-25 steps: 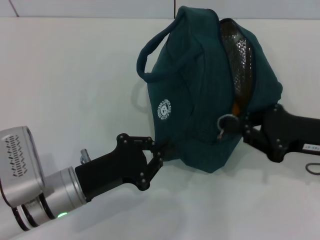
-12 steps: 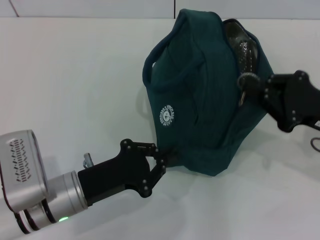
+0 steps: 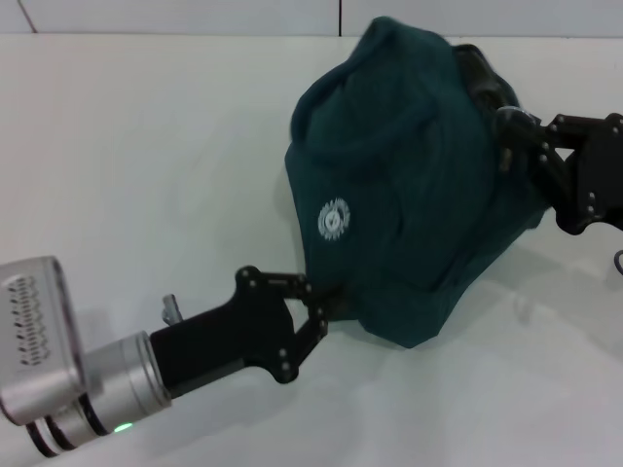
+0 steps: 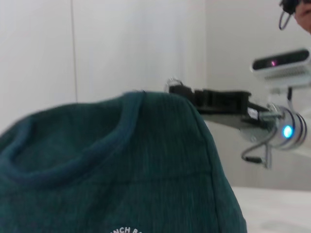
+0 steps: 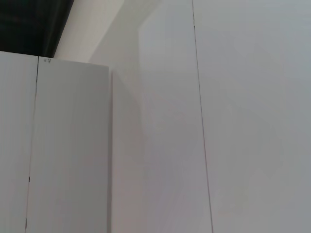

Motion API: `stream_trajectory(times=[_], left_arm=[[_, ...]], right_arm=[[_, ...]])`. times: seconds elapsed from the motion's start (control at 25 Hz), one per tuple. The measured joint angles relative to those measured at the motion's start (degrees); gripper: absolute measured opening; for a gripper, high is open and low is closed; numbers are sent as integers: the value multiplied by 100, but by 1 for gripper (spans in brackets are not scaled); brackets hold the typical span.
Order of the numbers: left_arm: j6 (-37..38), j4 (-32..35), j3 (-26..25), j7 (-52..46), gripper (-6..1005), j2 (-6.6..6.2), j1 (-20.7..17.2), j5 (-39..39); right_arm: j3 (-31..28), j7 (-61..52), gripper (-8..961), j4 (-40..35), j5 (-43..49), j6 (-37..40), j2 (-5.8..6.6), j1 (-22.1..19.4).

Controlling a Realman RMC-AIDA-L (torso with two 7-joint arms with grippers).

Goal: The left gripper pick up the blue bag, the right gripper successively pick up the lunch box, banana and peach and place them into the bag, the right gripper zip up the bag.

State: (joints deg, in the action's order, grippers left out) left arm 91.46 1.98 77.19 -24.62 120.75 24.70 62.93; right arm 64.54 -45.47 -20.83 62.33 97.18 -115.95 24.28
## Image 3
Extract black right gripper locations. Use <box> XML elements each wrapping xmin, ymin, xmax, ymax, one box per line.
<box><xmin>497</xmin><ymin>108</ymin><xmax>623</xmax><ymax>237</ymax></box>

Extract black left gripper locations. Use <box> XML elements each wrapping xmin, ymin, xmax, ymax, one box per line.
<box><xmin>149</xmin><ymin>265</ymin><xmax>343</xmax><ymax>396</ymax></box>

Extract metal zipper pull ring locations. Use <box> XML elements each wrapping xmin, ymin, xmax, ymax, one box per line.
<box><xmin>495</xmin><ymin>104</ymin><xmax>534</xmax><ymax>126</ymax></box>

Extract dark teal insulated bag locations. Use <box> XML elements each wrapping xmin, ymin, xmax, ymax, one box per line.
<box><xmin>281</xmin><ymin>16</ymin><xmax>544</xmax><ymax>349</ymax></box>

